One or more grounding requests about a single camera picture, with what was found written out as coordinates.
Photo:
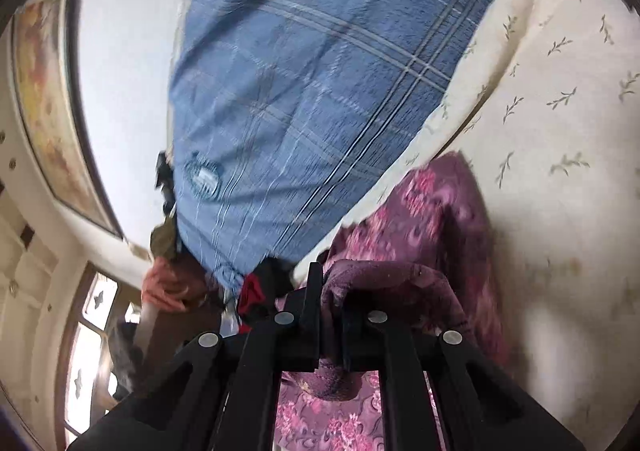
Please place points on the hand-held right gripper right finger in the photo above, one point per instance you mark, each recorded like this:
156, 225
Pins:
356, 331

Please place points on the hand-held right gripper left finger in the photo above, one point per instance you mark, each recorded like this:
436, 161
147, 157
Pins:
309, 311

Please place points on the purple floral fleece garment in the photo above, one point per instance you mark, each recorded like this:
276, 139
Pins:
440, 231

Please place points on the black and red cloth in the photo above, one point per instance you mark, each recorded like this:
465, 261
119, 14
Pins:
252, 293

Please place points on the orange cloth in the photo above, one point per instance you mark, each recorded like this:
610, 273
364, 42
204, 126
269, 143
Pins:
172, 286

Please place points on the olive green cloth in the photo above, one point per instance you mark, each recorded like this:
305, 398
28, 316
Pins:
164, 242

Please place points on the black device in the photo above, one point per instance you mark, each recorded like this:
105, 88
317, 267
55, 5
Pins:
164, 181

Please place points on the blue plaid quilt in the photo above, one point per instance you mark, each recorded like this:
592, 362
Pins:
310, 96

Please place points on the wooden framed window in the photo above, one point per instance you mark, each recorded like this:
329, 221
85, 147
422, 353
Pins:
87, 351

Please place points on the cream leaf-print bedsheet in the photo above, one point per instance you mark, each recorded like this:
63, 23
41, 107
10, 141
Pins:
560, 131

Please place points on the cream panelled wardrobe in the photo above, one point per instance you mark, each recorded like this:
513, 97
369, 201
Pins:
25, 271

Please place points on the framed wall picture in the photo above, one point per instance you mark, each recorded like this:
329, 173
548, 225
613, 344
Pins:
50, 106

